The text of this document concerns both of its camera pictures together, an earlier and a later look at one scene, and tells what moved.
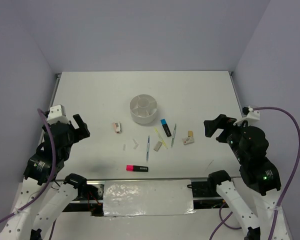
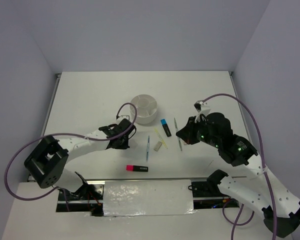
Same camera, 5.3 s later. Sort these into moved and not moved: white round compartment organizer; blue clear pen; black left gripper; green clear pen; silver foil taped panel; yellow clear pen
Moved: green clear pen; black left gripper
Not moved: white round compartment organizer; yellow clear pen; blue clear pen; silver foil taped panel
